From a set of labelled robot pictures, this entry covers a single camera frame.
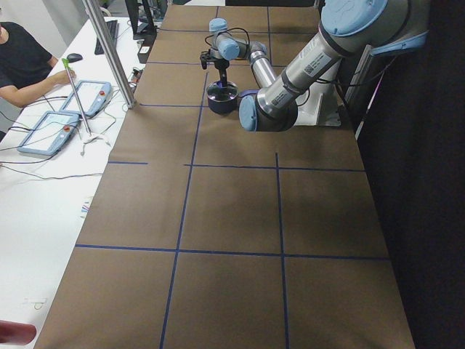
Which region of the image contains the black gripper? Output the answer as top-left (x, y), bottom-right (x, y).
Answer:
top-left (214, 59), bottom-right (229, 87)

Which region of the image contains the glass pot lid blue knob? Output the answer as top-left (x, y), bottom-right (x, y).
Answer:
top-left (206, 81), bottom-right (238, 103)

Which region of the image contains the blue saucepan with handle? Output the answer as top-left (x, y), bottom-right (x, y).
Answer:
top-left (207, 97), bottom-right (238, 114)

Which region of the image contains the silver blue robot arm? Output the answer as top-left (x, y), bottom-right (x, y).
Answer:
top-left (201, 1), bottom-right (430, 132)

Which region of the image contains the black keyboard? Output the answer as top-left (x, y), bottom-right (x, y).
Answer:
top-left (94, 20), bottom-right (120, 56)

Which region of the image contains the far teach pendant tablet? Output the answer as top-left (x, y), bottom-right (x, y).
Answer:
top-left (60, 80), bottom-right (113, 119)

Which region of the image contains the teach pendant tablet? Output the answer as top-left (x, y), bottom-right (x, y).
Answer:
top-left (17, 111), bottom-right (80, 156)
top-left (60, 80), bottom-right (113, 119)

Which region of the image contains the metal rod with stand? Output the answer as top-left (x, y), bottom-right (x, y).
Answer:
top-left (62, 58), bottom-right (110, 155)

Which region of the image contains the black computer mouse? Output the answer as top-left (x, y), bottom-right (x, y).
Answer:
top-left (67, 53), bottom-right (83, 63)

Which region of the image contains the near teach pendant tablet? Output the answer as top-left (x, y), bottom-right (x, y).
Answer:
top-left (17, 111), bottom-right (80, 156)

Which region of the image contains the person in black shirt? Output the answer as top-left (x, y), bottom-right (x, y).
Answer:
top-left (1, 22), bottom-right (76, 108)

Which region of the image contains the red cylinder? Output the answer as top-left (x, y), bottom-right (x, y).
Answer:
top-left (0, 320), bottom-right (37, 345)

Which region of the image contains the aluminium frame post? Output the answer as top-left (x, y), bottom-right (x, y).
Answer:
top-left (82, 0), bottom-right (136, 109)

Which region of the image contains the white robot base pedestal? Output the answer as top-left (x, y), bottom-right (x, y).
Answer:
top-left (295, 83), bottom-right (341, 127)

